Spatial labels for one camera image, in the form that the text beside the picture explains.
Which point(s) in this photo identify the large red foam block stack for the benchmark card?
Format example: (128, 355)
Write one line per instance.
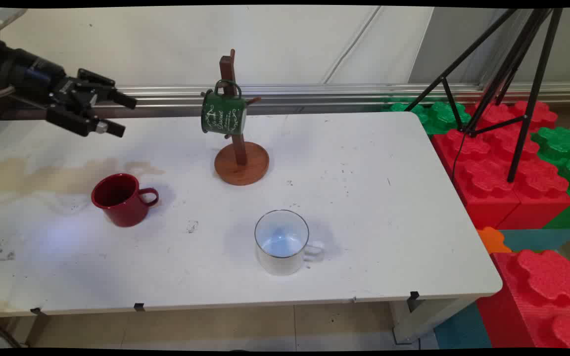
(488, 178)

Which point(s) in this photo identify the green enamel mug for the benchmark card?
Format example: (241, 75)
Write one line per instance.
(223, 114)

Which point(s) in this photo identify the white table leg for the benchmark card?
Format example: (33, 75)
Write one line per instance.
(423, 319)

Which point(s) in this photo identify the aluminium rail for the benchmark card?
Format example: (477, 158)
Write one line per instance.
(314, 94)

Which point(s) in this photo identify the white enamel mug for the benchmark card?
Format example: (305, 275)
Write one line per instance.
(281, 244)

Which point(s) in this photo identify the red mug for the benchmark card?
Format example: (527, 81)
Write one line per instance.
(121, 200)

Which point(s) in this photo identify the teal foam floor mat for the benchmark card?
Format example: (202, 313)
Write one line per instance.
(463, 329)

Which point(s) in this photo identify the orange foam piece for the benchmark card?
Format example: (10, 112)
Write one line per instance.
(492, 240)

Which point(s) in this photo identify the black tripod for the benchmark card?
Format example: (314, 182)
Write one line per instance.
(522, 59)

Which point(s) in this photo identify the green foam block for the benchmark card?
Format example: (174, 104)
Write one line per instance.
(438, 116)
(564, 148)

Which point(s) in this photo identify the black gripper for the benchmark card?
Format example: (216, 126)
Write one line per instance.
(27, 71)

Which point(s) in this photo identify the wooden mug tree stand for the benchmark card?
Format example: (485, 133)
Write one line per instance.
(241, 163)

